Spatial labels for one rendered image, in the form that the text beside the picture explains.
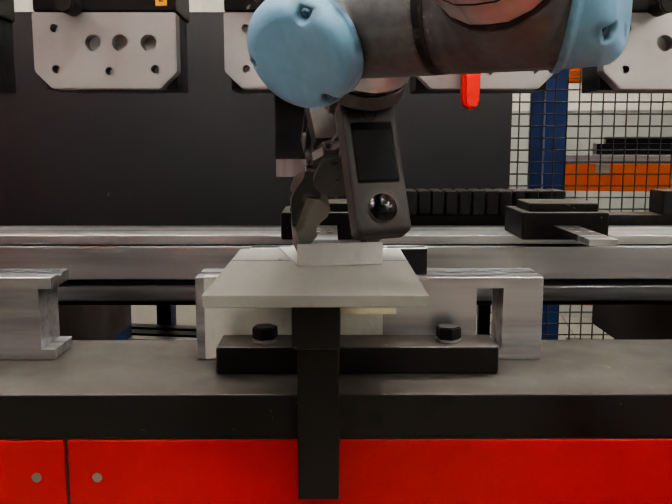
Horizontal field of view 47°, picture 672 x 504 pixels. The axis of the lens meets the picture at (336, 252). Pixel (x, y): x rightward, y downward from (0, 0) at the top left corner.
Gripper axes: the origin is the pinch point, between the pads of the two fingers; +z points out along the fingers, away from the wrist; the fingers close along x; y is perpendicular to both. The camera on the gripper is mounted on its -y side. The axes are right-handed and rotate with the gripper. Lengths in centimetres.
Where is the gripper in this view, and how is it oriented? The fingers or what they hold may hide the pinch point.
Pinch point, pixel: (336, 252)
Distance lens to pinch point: 76.9
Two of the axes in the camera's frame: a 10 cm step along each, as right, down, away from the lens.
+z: -1.3, 6.7, 7.3
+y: -1.6, -7.4, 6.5
